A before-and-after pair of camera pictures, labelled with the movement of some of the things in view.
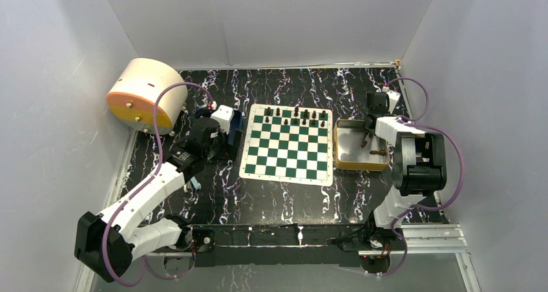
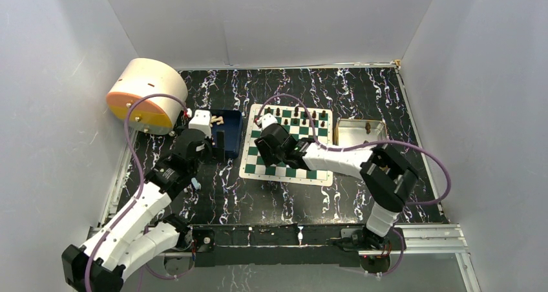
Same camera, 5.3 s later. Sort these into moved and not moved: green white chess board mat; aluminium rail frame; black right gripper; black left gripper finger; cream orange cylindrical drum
Moved: black left gripper finger; black right gripper
Not moved: green white chess board mat; cream orange cylindrical drum; aluminium rail frame
